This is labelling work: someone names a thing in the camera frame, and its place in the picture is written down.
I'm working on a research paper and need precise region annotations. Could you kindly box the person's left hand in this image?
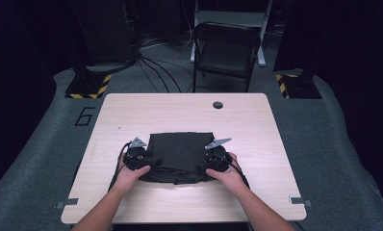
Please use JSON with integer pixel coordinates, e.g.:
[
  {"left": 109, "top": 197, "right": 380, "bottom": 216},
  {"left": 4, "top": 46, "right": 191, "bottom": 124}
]
[{"left": 114, "top": 163, "right": 152, "bottom": 194}]

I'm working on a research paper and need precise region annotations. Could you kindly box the black stand base striped edge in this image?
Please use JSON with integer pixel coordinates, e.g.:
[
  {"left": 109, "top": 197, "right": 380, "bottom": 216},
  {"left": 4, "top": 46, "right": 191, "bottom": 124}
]
[
  {"left": 64, "top": 65, "right": 113, "bottom": 100},
  {"left": 275, "top": 69, "right": 322, "bottom": 100}
]

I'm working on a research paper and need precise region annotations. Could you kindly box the black folding chair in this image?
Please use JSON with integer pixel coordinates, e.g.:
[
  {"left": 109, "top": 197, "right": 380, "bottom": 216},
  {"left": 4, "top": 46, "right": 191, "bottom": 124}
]
[{"left": 191, "top": 21, "right": 262, "bottom": 94}]

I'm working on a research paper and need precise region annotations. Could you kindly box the white metal stand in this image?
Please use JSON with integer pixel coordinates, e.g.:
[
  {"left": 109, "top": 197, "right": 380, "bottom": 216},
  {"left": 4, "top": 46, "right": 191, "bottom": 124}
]
[{"left": 189, "top": 0, "right": 274, "bottom": 67}]

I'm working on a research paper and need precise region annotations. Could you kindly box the black pleated skirt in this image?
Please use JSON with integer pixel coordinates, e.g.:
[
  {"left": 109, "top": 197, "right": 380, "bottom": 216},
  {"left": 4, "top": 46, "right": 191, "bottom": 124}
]
[{"left": 138, "top": 131, "right": 220, "bottom": 186}]

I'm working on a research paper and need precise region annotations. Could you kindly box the bundle of black floor cables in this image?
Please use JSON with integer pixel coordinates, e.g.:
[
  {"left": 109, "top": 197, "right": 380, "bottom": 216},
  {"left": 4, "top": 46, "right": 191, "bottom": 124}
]
[{"left": 136, "top": 35, "right": 195, "bottom": 94}]

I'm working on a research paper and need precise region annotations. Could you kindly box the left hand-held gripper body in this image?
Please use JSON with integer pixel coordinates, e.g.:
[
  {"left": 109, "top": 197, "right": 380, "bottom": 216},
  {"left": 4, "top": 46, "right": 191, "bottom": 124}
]
[{"left": 122, "top": 137, "right": 150, "bottom": 171}]

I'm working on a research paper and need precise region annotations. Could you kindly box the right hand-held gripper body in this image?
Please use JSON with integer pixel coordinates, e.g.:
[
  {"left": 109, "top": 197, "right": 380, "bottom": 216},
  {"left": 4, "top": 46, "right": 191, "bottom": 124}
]
[{"left": 203, "top": 138, "right": 234, "bottom": 173}]

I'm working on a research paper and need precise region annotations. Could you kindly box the grey tape strip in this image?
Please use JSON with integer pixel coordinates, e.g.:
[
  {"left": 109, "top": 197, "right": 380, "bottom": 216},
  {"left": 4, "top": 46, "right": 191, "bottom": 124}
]
[
  {"left": 55, "top": 197, "right": 80, "bottom": 210},
  {"left": 289, "top": 195, "right": 313, "bottom": 208}
]

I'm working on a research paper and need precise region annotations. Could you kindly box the person's right hand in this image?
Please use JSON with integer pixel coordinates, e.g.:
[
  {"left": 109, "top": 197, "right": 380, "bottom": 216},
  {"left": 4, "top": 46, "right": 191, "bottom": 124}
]
[{"left": 205, "top": 152, "right": 249, "bottom": 195}]

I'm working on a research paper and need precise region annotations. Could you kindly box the dark cabinet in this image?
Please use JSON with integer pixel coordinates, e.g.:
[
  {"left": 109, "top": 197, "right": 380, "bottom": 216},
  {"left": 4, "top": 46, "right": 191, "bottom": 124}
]
[{"left": 68, "top": 0, "right": 140, "bottom": 65}]

